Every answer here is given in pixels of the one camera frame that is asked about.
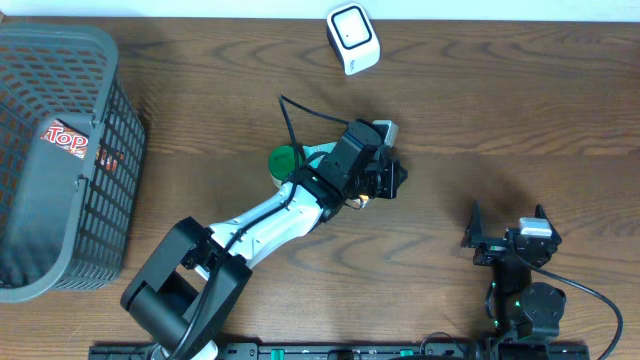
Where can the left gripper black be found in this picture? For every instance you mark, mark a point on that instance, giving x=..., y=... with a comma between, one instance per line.
x=391, y=178

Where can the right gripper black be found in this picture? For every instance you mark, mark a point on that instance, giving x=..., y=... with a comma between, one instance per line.
x=474, y=236

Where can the light blue wipes pack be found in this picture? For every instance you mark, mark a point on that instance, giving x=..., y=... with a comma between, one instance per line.
x=312, y=149

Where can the green lid jar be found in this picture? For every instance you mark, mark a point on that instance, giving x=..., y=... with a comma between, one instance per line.
x=283, y=162

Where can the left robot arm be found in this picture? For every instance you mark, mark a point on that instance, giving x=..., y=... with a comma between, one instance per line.
x=187, y=288

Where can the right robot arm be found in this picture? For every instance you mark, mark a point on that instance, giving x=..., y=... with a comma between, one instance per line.
x=526, y=313

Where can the white barcode scanner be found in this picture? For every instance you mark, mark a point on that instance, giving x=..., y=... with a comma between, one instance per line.
x=353, y=38

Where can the grey plastic mesh basket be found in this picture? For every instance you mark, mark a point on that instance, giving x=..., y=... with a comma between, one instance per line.
x=72, y=148

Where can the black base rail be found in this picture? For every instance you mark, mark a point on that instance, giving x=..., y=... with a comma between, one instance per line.
x=433, y=349

